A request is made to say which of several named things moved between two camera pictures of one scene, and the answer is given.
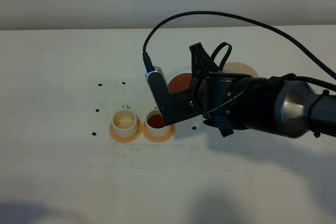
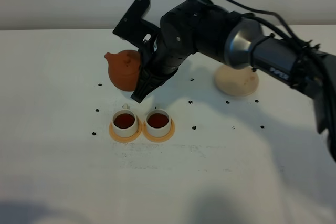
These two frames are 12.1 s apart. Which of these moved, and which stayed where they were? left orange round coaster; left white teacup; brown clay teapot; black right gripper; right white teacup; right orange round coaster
Moved: black right gripper; brown clay teapot
Stayed: right white teacup; right orange round coaster; left orange round coaster; left white teacup
